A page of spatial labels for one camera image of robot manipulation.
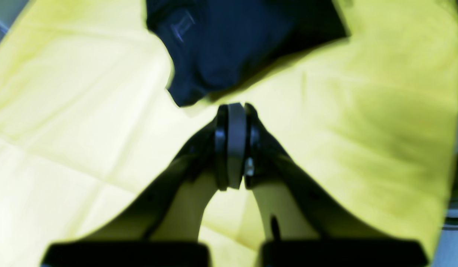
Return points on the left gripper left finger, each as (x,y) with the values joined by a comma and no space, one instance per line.
(160,227)

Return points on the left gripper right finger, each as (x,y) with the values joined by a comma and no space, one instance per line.
(304,225)

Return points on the dark navy T-shirt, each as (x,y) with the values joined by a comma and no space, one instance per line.
(216,45)

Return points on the yellow table cloth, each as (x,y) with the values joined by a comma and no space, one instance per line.
(86,123)

